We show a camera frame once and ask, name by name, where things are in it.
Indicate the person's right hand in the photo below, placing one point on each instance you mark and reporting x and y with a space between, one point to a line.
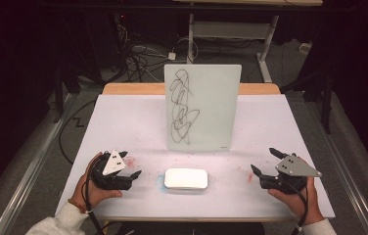
298 204

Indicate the person's left hand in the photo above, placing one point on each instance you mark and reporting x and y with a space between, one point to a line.
99 196

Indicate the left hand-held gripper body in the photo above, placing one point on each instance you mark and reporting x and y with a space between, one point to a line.
108 181

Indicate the wooden table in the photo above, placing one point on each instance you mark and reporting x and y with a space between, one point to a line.
133 88

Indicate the aluminium floor rail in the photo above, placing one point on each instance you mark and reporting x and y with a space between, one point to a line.
32 169
345 182

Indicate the small white box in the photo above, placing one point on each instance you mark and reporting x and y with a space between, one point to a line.
304 48

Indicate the white power adapter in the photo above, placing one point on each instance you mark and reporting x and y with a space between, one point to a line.
171 56

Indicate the small standing whiteboard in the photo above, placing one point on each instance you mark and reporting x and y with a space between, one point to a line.
211 107

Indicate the white whiteboard eraser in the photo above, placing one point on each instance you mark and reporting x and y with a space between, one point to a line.
186 178

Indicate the white metal desk frame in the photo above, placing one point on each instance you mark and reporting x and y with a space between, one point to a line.
231 30

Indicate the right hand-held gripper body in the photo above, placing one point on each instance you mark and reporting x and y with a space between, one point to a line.
291 168

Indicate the white table cover sheet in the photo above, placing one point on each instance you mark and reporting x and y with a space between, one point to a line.
123 124

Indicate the black metal stand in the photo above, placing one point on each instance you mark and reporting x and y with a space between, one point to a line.
327 107
58 98

